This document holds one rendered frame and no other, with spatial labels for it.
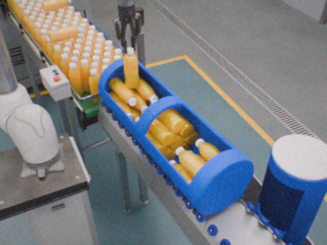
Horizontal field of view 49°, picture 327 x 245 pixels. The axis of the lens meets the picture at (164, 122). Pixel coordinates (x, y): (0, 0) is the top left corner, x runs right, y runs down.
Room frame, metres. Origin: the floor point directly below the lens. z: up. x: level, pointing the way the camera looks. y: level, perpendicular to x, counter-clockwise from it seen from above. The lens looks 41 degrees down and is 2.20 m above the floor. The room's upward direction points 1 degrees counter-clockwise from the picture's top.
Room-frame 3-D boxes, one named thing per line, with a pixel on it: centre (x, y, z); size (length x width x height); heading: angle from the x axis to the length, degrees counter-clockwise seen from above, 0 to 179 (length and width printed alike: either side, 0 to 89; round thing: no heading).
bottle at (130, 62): (1.54, 0.16, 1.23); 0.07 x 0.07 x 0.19
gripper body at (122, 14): (1.53, 0.16, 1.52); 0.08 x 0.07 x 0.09; 122
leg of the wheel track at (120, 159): (1.57, 0.27, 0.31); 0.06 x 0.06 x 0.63; 32
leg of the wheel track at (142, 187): (1.65, 0.15, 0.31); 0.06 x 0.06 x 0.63; 32
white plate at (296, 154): (1.12, -0.62, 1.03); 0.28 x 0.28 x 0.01
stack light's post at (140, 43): (2.18, 0.15, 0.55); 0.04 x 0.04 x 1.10; 32
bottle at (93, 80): (1.72, 0.39, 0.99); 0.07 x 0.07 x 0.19
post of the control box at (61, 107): (1.69, 0.60, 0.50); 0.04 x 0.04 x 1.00; 32
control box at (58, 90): (1.69, 0.60, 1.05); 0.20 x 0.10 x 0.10; 32
